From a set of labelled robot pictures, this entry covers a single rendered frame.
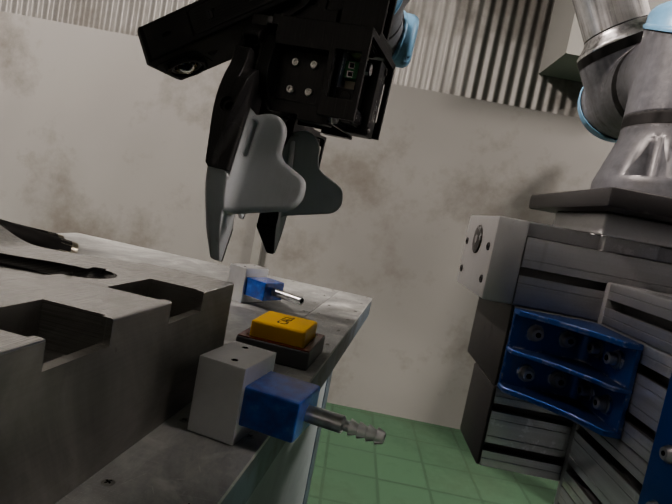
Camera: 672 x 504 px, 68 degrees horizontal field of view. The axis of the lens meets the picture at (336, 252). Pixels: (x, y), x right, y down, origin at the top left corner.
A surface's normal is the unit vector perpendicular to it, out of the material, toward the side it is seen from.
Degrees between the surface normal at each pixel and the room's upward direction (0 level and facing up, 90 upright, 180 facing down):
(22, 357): 90
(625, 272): 90
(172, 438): 0
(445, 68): 90
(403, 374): 90
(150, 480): 0
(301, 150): 106
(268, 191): 77
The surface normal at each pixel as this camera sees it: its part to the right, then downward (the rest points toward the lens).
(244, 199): -0.22, -0.19
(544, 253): -0.04, 0.08
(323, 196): -0.26, 0.32
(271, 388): 0.19, -0.98
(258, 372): 0.94, 0.21
